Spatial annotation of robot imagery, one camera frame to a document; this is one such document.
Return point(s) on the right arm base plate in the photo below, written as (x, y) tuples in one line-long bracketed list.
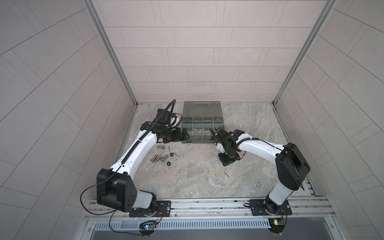
[(268, 208)]

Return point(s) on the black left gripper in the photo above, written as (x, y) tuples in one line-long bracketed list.
[(176, 137)]

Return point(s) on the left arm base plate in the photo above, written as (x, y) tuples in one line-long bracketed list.
[(158, 209)]

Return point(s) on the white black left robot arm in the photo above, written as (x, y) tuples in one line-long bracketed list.
[(115, 186)]

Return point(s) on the aluminium front rail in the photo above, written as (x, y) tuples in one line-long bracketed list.
[(234, 208)]

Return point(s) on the left green circuit board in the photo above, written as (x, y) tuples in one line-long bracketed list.
[(148, 226)]

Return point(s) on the silver spacer cluster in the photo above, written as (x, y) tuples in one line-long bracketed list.
[(160, 157)]

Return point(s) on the right circuit board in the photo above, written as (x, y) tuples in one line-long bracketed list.
[(277, 225)]

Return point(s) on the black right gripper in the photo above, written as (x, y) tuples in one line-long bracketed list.
[(224, 162)]

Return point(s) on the white vent grille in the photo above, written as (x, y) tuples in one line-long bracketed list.
[(192, 224)]

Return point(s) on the grey compartment organizer box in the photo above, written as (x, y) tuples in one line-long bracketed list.
[(199, 118)]

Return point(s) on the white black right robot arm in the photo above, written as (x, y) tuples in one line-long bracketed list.
[(292, 167)]

